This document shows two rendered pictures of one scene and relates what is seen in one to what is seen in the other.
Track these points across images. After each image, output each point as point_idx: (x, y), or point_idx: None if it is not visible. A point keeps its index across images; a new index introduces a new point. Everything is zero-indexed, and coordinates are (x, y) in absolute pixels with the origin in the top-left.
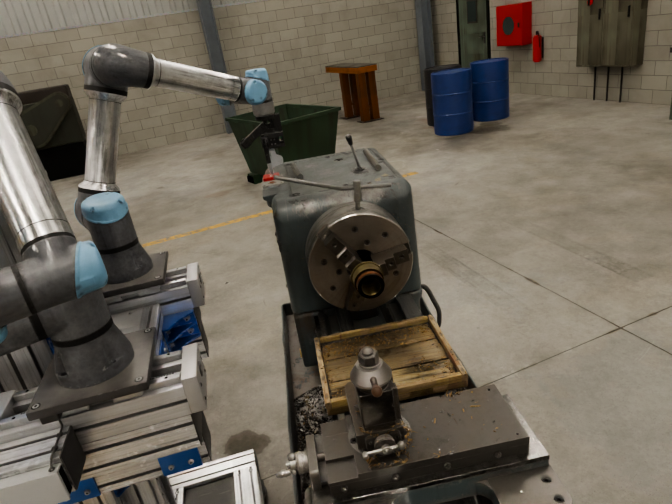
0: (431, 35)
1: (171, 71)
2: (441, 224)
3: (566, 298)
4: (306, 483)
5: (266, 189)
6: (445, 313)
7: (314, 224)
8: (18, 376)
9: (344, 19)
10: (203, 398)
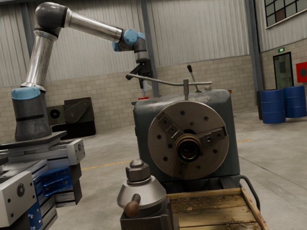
0: (261, 79)
1: (77, 17)
2: (266, 164)
3: None
4: None
5: (136, 101)
6: (267, 216)
7: None
8: None
9: (216, 72)
10: (7, 214)
